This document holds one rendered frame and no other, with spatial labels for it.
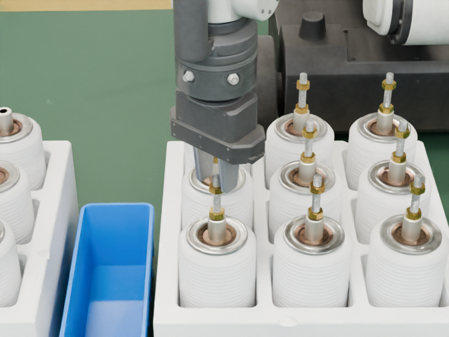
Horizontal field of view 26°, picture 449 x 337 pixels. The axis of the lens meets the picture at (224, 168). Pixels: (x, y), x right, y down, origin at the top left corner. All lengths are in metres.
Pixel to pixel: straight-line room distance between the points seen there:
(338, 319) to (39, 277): 0.38
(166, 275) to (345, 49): 0.61
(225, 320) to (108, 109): 0.81
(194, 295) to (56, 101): 0.83
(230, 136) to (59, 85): 0.98
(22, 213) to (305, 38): 0.63
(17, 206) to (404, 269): 0.50
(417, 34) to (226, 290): 0.56
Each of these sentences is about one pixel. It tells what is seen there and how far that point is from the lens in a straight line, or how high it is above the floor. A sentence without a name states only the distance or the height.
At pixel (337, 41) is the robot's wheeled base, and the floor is 0.21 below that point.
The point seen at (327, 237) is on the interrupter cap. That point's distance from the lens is 1.19.
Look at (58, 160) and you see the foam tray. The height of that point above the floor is 0.18.
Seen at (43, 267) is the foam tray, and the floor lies 0.18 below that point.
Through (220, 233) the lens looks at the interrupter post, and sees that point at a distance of 1.17.
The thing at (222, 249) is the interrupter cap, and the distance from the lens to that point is 1.17.
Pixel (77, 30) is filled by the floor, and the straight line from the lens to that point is 2.20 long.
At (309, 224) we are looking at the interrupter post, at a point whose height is 0.28.
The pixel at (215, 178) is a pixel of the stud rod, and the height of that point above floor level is 0.34.
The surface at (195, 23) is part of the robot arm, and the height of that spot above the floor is 0.57.
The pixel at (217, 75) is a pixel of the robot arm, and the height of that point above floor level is 0.50.
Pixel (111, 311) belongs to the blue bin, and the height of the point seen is 0.00.
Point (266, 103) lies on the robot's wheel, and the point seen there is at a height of 0.13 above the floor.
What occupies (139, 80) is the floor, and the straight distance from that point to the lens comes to 1.99.
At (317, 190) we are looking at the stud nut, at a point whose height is 0.33.
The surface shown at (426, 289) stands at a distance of 1.21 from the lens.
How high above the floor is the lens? 1.01
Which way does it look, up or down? 36 degrees down
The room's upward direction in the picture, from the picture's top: straight up
